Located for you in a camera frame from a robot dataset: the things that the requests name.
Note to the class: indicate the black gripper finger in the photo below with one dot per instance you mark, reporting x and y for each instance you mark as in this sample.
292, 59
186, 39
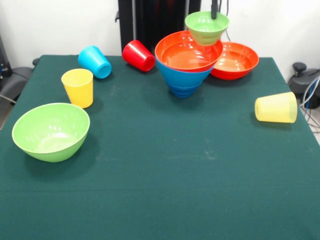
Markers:
214, 10

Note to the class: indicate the small green bowl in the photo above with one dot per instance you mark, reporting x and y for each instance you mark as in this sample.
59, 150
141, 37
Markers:
205, 30

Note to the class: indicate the orange bowl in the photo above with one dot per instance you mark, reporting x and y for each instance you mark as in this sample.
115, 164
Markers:
237, 62
180, 57

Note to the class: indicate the large light blue bowl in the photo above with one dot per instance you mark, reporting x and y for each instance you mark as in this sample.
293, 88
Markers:
185, 78

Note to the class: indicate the small dark blue bowl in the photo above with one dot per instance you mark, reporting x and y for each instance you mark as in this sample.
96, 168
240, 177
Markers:
185, 92

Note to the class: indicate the large green bowl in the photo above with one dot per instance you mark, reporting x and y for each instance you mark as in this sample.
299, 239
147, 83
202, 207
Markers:
50, 135

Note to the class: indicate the red cup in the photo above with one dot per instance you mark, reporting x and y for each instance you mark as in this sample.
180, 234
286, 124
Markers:
136, 55

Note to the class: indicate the black chair base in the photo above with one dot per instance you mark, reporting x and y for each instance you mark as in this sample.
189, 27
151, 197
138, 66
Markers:
300, 80

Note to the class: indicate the translucent yellow cup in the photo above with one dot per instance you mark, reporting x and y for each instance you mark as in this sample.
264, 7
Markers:
275, 107

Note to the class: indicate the light blue cup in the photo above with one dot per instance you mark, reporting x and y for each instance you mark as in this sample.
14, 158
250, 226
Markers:
96, 61

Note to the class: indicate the opaque yellow cup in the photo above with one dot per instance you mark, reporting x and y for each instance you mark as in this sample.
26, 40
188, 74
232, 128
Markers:
78, 92

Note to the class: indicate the dark green tablecloth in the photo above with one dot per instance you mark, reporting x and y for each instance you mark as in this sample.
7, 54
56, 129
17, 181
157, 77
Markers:
175, 187

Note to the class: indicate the black chair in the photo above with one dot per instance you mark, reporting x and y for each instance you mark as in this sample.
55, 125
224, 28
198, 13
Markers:
17, 80

